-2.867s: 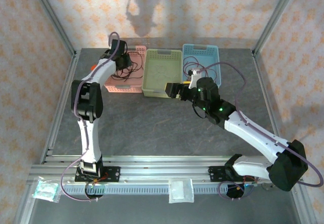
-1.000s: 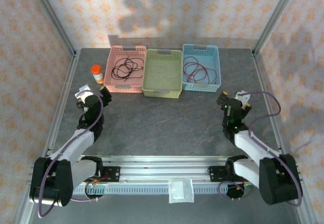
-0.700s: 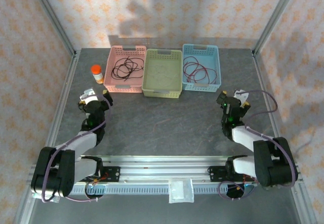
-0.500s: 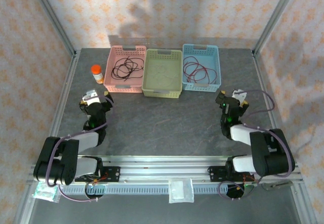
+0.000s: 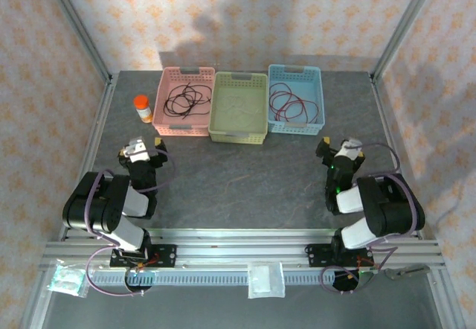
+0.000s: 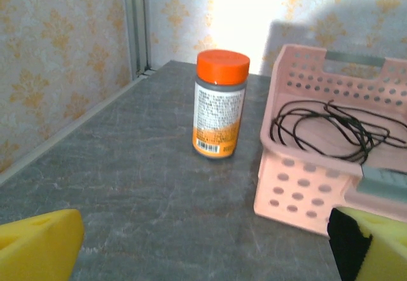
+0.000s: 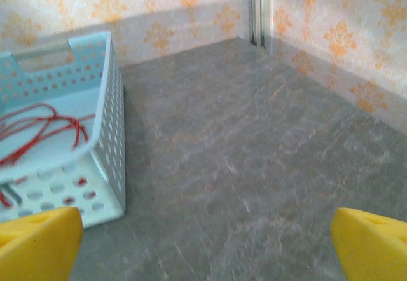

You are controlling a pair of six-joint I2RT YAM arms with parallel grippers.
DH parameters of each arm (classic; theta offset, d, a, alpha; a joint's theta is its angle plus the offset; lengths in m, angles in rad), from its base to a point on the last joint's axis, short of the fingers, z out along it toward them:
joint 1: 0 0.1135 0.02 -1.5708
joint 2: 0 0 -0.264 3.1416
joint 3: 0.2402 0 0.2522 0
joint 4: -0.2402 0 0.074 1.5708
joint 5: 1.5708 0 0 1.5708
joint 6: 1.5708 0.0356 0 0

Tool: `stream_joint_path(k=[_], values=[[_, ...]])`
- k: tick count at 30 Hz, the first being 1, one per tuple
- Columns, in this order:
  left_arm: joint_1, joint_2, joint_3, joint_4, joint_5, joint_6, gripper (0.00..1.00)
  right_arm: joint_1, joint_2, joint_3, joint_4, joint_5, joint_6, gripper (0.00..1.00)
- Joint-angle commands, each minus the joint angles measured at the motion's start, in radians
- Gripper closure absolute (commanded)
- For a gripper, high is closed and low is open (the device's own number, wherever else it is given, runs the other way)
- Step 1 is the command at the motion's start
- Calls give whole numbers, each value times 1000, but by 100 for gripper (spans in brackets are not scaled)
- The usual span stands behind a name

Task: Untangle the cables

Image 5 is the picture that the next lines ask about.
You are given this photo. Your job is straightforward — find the thin white cable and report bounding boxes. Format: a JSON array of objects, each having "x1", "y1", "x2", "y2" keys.
[{"x1": 217, "y1": 96, "x2": 262, "y2": 130}]

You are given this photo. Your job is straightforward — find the pink plastic basket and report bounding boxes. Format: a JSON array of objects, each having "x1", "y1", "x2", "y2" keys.
[{"x1": 152, "y1": 66, "x2": 216, "y2": 138}]

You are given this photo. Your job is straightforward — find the orange-capped bottle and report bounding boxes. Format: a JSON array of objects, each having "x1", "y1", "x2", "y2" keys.
[{"x1": 133, "y1": 95, "x2": 155, "y2": 124}]

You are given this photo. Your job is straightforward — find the green plastic basket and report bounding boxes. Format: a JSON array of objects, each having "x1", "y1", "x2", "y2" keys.
[{"x1": 208, "y1": 71, "x2": 268, "y2": 146}]

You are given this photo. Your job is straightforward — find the blue plastic basket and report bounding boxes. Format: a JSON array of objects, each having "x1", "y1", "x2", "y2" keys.
[{"x1": 267, "y1": 63, "x2": 326, "y2": 136}]

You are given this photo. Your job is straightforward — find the plastic bag with green contents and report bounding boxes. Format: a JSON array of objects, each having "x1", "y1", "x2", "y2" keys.
[{"x1": 47, "y1": 263, "x2": 90, "y2": 299}]

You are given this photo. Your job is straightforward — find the clear bag with white packet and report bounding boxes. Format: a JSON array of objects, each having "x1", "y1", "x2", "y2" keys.
[{"x1": 247, "y1": 262, "x2": 286, "y2": 299}]

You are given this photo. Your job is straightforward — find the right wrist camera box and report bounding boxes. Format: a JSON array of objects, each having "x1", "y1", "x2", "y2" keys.
[{"x1": 334, "y1": 138, "x2": 364, "y2": 159}]

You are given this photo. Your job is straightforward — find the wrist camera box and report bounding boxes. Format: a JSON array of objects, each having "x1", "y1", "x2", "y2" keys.
[
  {"x1": 334, "y1": 138, "x2": 364, "y2": 159},
  {"x1": 122, "y1": 137, "x2": 150, "y2": 163}
]

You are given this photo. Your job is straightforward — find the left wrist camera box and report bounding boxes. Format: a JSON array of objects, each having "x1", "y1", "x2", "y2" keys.
[{"x1": 122, "y1": 137, "x2": 150, "y2": 163}]

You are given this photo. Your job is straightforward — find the aluminium side rail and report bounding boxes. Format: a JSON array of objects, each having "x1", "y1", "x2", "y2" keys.
[
  {"x1": 59, "y1": 79, "x2": 119, "y2": 240},
  {"x1": 370, "y1": 77, "x2": 425, "y2": 240}
]

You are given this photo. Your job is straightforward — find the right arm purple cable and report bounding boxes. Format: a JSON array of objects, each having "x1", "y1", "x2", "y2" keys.
[{"x1": 321, "y1": 141, "x2": 425, "y2": 295}]

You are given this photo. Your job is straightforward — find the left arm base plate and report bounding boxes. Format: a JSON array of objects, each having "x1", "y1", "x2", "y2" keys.
[{"x1": 110, "y1": 244, "x2": 178, "y2": 269}]

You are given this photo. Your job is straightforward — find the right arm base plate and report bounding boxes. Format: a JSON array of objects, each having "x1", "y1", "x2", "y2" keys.
[{"x1": 304, "y1": 243, "x2": 375, "y2": 269}]

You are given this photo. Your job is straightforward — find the aluminium frame rail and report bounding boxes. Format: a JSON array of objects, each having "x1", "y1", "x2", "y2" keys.
[{"x1": 40, "y1": 228, "x2": 446, "y2": 275}]

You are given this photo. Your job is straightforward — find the grey slotted cable duct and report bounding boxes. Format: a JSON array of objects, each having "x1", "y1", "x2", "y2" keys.
[{"x1": 91, "y1": 271, "x2": 373, "y2": 286}]

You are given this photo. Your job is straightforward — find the aluminium frame post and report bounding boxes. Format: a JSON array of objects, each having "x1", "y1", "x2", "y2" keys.
[
  {"x1": 40, "y1": 0, "x2": 115, "y2": 84},
  {"x1": 370, "y1": 0, "x2": 443, "y2": 83}
]

